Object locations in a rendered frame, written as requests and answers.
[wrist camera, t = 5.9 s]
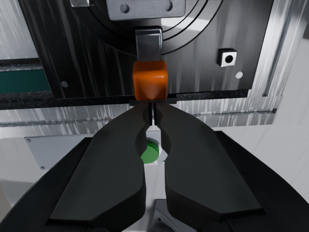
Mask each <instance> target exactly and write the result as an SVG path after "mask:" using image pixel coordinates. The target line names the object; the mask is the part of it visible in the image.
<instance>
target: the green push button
mask: <svg viewBox="0 0 309 232"><path fill-rule="evenodd" d="M158 157H159V147H158V145H157V144H156V143H155V142H153V141H150V140H147V149H146V151H145V152H144V153H143V154H142V156H141V159H142V160H143V163H144V164H148V163H152V162H154V161H156V160H157V159H158Z"/></svg>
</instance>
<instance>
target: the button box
mask: <svg viewBox="0 0 309 232"><path fill-rule="evenodd" d="M93 135H94V133H90V134H71V135H53V136H34V137H24V139H25V141H26V143H27V145H28V147H29V149H30V150H31V152H32V154H33V156H34V158H35V160H36V162H37V164H38V165H39V167H40V169H41V170H46V169H51V168H52V167H53V166H54V165H55V164H56V163H57V162H58V161H60V160H61V159H62V158H63V157H64V156H65V155H66V154H67V153H68V152H70V151H71V150H72V149H73V148H74V147H75V146H76V145H77V144H78V143H79V142H81V141H82V140H83V139H84V138H85V137H92V136H93ZM146 138H147V140H150V141H153V142H155V143H156V144H157V145H158V147H159V157H158V159H157V160H156V161H154V162H152V163H148V164H144V165H157V164H165V159H166V158H167V156H168V155H167V153H166V152H165V151H164V150H163V149H162V147H161V132H160V130H153V131H146Z"/></svg>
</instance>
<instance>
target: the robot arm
mask: <svg viewBox="0 0 309 232"><path fill-rule="evenodd" d="M153 114H154V125H155V126H157V127H158V128H159V129H160V132H161V147H162V149H163V150H164V151H165V152H166V153H167V155H168V156H167V158H166V159H165V192H166V203H167V209H168V212H169V214H170V215H171V216H172V217H173V218H175V219H177V220H179V221H181V222H182V223H184V224H186V225H188V226H189V227H191V228H193V229H195V230H196V231H197V232H309V204H308V203H307V202H306V200H305V199H304V198H303V197H302V196H301V195H300V194H299V193H298V192H297V191H296V190H295V189H294V188H293V187H292V186H291V185H290V184H289V183H288V182H286V181H285V180H284V179H283V178H282V177H281V176H280V175H278V174H277V173H276V172H275V171H274V170H273V169H271V168H270V167H269V166H267V165H266V164H265V163H263V162H262V161H261V160H259V159H258V158H257V157H255V156H254V155H253V154H252V153H250V152H249V151H248V150H246V149H245V148H244V147H242V146H241V145H240V144H238V143H237V142H236V141H234V140H233V139H232V138H231V137H229V136H228V135H227V134H225V133H224V132H223V131H222V130H220V131H214V130H213V129H212V128H210V127H209V126H208V125H206V124H205V123H204V122H203V121H201V120H200V119H198V118H196V117H195V116H193V115H191V114H189V113H187V112H185V111H183V110H181V109H178V108H176V107H174V106H172V105H170V104H168V103H166V102H163V101H157V102H153V103H151V102H150V103H149V102H146V101H144V102H141V103H139V104H138V105H136V106H134V107H132V108H131V109H129V110H128V111H126V112H124V113H122V114H121V115H119V116H117V117H116V118H114V119H113V120H111V121H110V122H108V123H107V124H106V125H104V126H103V127H102V128H101V129H100V130H99V131H98V132H97V133H95V134H94V135H93V136H92V137H85V138H84V139H83V140H82V141H81V142H79V143H78V144H77V145H76V146H75V147H74V148H73V149H72V150H71V151H70V152H68V153H67V154H66V155H65V156H64V157H63V158H62V159H61V160H60V161H58V162H57V163H56V164H55V165H54V166H53V167H52V168H51V169H50V170H48V171H47V172H46V173H45V174H44V175H43V176H42V177H41V178H40V179H39V180H37V181H36V182H35V183H34V184H33V185H32V186H31V187H30V188H29V189H28V190H27V191H26V192H25V193H24V194H23V196H22V197H21V198H20V199H19V200H18V201H17V202H16V203H15V205H14V206H13V207H12V208H11V210H10V211H9V212H8V213H7V214H6V216H5V217H4V218H3V220H2V221H1V222H0V232H122V231H123V230H125V229H126V228H128V227H129V226H131V225H132V224H134V223H135V222H137V221H138V220H140V219H141V218H142V217H143V215H144V213H145V209H146V191H147V190H146V180H145V171H144V163H143V160H142V159H141V156H142V154H143V153H144V152H145V151H146V149H147V138H146V131H147V130H148V128H149V127H150V126H152V119H153Z"/></svg>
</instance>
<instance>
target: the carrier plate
mask: <svg viewBox="0 0 309 232"><path fill-rule="evenodd" d="M273 2H274V0H223V3H222V4H221V6H220V8H219V10H218V12H217V13H216V15H215V17H214V19H213V20H212V21H211V22H210V24H209V25H208V26H207V27H206V28H205V30H204V31H203V32H202V33H201V34H200V35H199V36H198V37H197V38H195V39H194V40H193V41H192V42H190V43H189V44H187V45H186V46H184V47H182V48H180V49H179V50H176V51H174V52H172V53H169V54H166V55H162V56H161V60H164V61H165V62H166V67H167V73H168V94H171V93H197V92H215V91H233V90H251V89H252V86H253V82H254V78H255V74H256V70H257V66H258V62H259V58H260V54H261V50H262V46H263V41H264V38H265V34H266V30H267V26H268V23H269V18H270V14H271V10H272V6H273ZM18 3H19V5H20V8H21V11H22V14H23V17H24V19H25V22H26V25H27V27H28V30H29V33H30V35H31V38H32V41H33V44H34V46H35V49H36V52H37V54H38V57H39V60H40V63H41V65H42V68H43V71H44V73H45V76H46V79H47V82H48V84H49V87H50V90H51V92H52V95H53V98H54V99H80V98H98V97H116V96H134V95H135V92H134V85H133V78H132V74H133V66H134V63H135V62H136V61H138V59H137V56H132V55H128V54H125V53H122V52H119V51H117V50H115V49H113V48H111V47H109V46H107V45H106V44H104V43H103V42H101V41H100V40H99V39H98V38H96V37H95V36H94V35H93V34H92V33H91V32H90V31H89V30H88V29H87V28H86V27H85V26H84V25H83V23H82V22H81V21H80V20H79V19H78V17H77V16H76V14H75V13H74V11H73V10H72V8H71V6H70V4H69V2H68V1H67V0H18ZM225 49H235V50H237V57H236V62H235V66H227V67H220V66H219V65H218V58H219V51H220V50H225Z"/></svg>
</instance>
